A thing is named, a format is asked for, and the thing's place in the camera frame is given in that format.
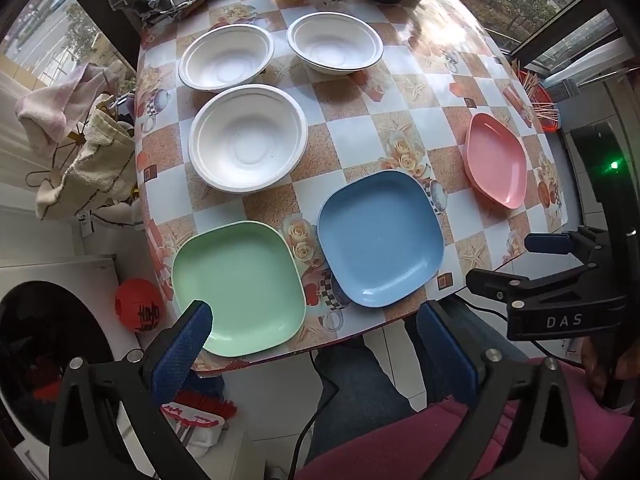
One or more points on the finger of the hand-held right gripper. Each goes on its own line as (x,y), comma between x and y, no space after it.
(500,285)
(550,244)

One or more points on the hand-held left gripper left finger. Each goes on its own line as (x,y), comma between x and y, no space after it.
(186,347)

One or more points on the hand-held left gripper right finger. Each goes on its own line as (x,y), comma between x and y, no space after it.
(445,355)

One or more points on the green square plate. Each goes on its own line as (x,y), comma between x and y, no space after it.
(245,280)

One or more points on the pink square plate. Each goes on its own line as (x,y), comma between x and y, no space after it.
(495,160)

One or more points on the blue square plate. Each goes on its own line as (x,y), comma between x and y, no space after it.
(380,240)

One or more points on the white paper bowl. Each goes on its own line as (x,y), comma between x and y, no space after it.
(332,40)
(247,140)
(225,60)

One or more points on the person's right hand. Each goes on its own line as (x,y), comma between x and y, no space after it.
(592,365)

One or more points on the red paper lantern ball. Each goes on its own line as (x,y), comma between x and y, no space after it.
(137,305)

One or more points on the red and white package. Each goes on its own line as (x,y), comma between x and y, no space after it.
(200,420)

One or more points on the person's pink garment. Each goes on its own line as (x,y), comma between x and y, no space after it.
(400,450)

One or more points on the bundle of wooden toothpicks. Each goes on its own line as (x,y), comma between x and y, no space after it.
(537,110)

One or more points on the white washing machine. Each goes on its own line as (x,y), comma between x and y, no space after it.
(45,325)

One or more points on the red plastic basket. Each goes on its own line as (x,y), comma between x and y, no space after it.
(542,97)

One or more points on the hanging towels on rack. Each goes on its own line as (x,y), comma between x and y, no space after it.
(95,170)

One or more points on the checkered printed tablecloth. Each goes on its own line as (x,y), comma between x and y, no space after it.
(340,125)

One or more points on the pink towel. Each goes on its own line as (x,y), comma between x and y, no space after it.
(55,105)

